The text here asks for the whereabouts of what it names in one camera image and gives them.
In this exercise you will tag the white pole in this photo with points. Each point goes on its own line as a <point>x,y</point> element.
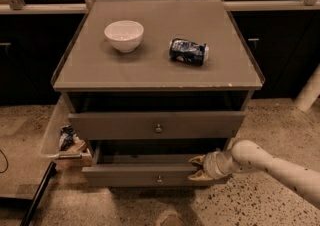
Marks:
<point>310,92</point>

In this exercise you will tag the white ceramic bowl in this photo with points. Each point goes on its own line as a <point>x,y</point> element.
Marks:
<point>125,35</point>

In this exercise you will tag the grey drawer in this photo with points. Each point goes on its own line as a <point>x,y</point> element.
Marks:
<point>156,125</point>
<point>134,166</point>

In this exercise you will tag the blue snack bag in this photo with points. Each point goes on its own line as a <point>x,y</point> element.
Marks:
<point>66,137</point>

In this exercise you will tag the black floor stand bar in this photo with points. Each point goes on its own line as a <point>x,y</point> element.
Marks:
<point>49,173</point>

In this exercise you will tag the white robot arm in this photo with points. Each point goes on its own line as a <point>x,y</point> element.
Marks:
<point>245,156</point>

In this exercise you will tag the grey drawer cabinet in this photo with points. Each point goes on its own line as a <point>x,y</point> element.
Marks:
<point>95,77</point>

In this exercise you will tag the grey top drawer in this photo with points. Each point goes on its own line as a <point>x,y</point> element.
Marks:
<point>156,125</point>

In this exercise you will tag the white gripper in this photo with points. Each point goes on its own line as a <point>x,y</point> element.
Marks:
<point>211,165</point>

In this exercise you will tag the crushed blue soda can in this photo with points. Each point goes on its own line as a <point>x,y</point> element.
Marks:
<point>188,52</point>

